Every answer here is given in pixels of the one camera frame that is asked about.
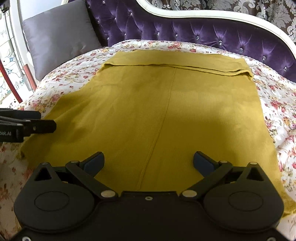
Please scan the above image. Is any purple tufted velvet headboard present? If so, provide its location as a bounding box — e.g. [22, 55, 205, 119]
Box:
[86, 1, 295, 82]

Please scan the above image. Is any red pole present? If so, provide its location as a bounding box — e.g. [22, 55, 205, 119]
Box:
[0, 60, 23, 103]

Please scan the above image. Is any grey square pillow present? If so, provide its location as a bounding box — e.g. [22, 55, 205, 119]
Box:
[23, 1, 101, 81]

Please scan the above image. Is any floral quilted bedspread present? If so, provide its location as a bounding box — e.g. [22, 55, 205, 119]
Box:
[1, 40, 295, 239]

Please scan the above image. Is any mustard yellow knit sweater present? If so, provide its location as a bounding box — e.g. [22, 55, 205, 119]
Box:
[21, 50, 295, 215]

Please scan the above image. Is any brown silver damask curtain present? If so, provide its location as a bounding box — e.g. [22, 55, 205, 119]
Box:
[149, 0, 295, 42]

